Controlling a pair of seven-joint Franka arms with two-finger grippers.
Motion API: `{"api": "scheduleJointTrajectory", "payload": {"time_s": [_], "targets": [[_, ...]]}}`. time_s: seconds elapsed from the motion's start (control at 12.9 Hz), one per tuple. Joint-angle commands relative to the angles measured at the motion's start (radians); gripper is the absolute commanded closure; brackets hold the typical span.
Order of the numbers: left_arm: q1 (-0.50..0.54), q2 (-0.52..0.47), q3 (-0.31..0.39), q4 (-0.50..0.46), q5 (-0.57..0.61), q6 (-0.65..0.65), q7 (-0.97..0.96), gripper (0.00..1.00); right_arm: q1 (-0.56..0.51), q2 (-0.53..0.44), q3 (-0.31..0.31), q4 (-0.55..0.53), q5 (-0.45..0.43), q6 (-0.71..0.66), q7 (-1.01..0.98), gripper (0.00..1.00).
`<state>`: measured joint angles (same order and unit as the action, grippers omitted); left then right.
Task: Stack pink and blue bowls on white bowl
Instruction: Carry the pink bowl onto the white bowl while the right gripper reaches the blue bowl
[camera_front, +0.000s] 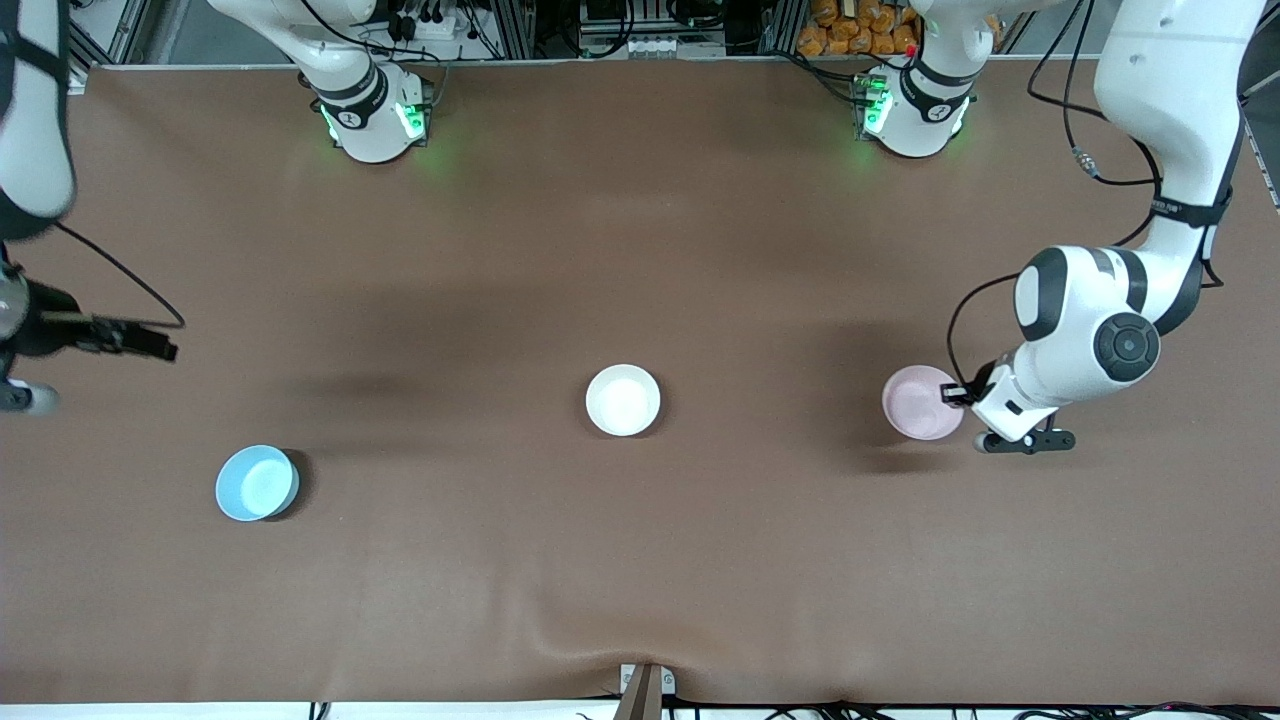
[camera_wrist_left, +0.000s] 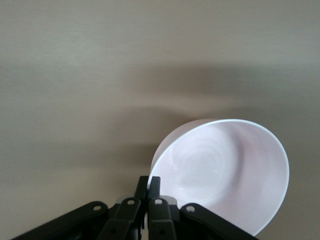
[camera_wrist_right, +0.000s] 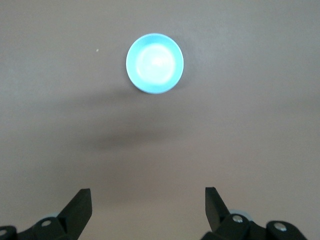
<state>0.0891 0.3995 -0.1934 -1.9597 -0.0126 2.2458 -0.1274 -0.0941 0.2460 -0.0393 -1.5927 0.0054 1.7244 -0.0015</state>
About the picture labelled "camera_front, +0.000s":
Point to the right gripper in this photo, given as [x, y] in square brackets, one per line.
[50, 331]

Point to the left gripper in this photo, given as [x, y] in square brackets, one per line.
[981, 385]

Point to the pink bowl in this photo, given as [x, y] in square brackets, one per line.
[915, 400]

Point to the blue bowl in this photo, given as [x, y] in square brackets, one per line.
[255, 482]

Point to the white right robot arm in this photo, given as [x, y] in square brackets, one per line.
[365, 110]

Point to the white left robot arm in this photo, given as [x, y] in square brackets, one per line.
[1090, 320]

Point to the white bowl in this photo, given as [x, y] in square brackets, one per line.
[622, 398]

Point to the brown table mat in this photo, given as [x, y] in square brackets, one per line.
[640, 250]

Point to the orange snack pile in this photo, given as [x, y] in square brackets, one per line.
[850, 30]

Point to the white power strip with plugs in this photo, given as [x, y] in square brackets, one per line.
[430, 28]

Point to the white multi-port box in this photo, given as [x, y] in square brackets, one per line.
[660, 47]

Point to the aluminium frame post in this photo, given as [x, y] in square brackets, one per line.
[515, 25]
[780, 25]

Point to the grey metal clamp bracket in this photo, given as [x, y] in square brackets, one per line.
[667, 682]

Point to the brown mount bar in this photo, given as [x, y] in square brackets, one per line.
[640, 700]

